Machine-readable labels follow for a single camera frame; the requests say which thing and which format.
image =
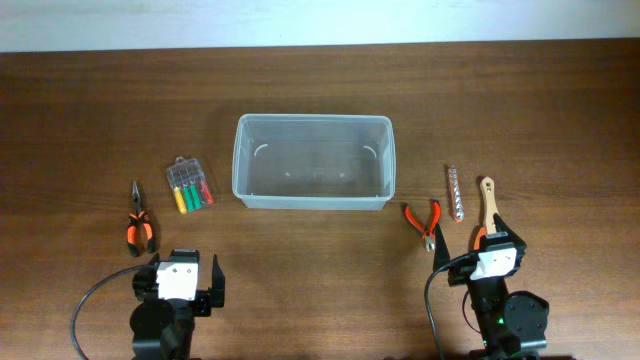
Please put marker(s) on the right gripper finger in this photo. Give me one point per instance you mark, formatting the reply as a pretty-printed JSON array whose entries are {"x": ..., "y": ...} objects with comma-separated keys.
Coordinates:
[
  {"x": 504, "y": 232},
  {"x": 441, "y": 253}
]

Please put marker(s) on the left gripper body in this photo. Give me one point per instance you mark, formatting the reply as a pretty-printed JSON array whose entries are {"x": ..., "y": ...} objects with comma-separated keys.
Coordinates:
[{"x": 143, "y": 289}]

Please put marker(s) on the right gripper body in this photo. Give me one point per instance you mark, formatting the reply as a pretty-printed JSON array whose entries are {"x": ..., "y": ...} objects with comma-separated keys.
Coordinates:
[{"x": 459, "y": 274}]

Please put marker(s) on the small red cutting pliers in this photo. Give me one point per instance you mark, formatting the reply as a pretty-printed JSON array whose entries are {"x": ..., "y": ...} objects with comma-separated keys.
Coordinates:
[{"x": 426, "y": 231}]

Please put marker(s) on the wooden handle orange scraper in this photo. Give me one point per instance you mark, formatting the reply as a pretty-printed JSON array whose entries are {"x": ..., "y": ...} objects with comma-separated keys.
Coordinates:
[{"x": 487, "y": 188}]

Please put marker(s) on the orange black long-nose pliers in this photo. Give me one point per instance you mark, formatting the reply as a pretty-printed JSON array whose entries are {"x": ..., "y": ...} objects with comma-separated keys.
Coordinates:
[{"x": 140, "y": 233}]

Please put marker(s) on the clear case coloured screwdrivers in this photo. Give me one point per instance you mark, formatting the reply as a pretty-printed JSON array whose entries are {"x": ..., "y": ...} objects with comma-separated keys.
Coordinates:
[{"x": 189, "y": 186}]

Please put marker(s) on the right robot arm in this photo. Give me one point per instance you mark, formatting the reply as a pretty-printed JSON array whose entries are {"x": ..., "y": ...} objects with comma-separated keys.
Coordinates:
[{"x": 511, "y": 324}]

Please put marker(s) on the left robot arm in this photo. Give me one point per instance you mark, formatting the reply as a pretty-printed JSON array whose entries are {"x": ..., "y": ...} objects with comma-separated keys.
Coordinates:
[{"x": 164, "y": 322}]

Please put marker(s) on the clear plastic container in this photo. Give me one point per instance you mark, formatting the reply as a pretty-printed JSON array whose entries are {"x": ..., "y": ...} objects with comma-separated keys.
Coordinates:
[{"x": 314, "y": 161}]

